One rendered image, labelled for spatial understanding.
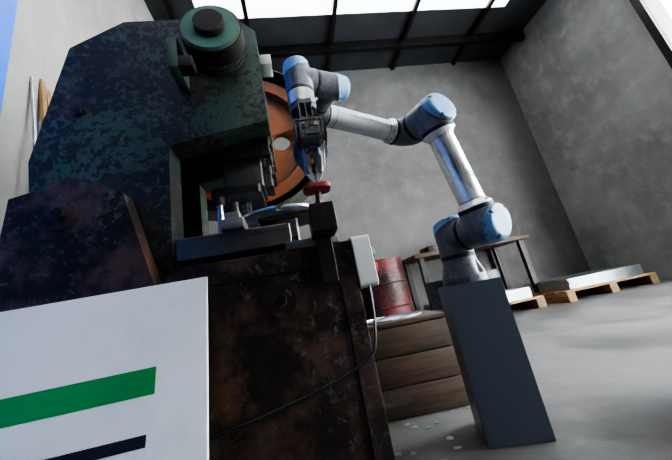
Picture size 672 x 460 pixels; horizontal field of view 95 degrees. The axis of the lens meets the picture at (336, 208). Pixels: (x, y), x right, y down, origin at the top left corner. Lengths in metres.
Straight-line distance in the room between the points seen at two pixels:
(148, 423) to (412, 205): 4.48
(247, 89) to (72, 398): 0.90
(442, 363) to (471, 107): 5.29
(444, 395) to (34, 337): 1.28
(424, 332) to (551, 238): 4.69
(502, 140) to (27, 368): 6.07
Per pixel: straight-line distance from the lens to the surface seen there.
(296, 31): 5.21
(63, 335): 0.91
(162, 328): 0.82
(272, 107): 1.77
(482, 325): 1.11
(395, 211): 4.80
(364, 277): 0.80
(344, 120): 1.07
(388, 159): 5.11
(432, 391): 1.46
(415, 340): 1.41
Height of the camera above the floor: 0.47
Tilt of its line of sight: 17 degrees up
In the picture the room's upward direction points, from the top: 11 degrees counter-clockwise
